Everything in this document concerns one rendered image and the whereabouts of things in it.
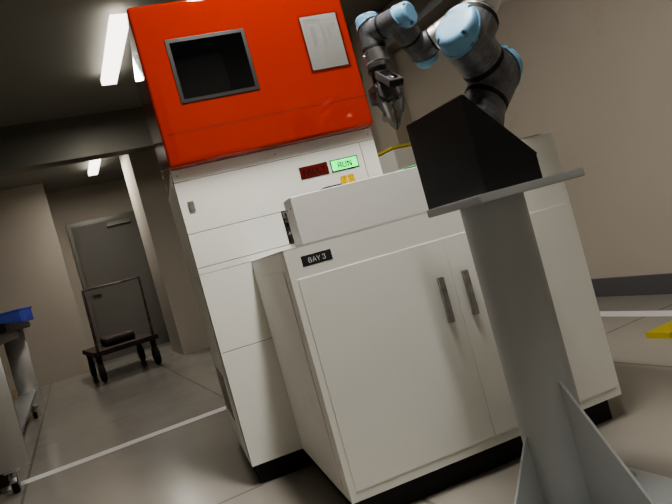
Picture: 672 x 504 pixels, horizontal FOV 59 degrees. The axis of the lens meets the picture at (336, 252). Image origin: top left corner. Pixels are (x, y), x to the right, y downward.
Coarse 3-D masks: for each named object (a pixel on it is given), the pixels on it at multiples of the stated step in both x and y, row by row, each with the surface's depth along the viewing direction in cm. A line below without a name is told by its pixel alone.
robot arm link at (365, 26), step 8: (360, 16) 183; (368, 16) 182; (360, 24) 183; (368, 24) 182; (360, 32) 184; (368, 32) 182; (376, 32) 181; (360, 40) 185; (368, 40) 182; (376, 40) 182; (384, 40) 185; (368, 48) 183
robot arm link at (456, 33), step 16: (480, 0) 146; (496, 0) 148; (448, 16) 145; (464, 16) 141; (480, 16) 142; (496, 16) 145; (448, 32) 143; (464, 32) 140; (480, 32) 141; (448, 48) 143; (464, 48) 142; (480, 48) 142; (496, 48) 145; (464, 64) 145; (480, 64) 145
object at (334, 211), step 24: (408, 168) 180; (312, 192) 171; (336, 192) 173; (360, 192) 175; (384, 192) 177; (408, 192) 179; (288, 216) 176; (312, 216) 171; (336, 216) 172; (360, 216) 175; (384, 216) 177; (408, 216) 179; (312, 240) 170
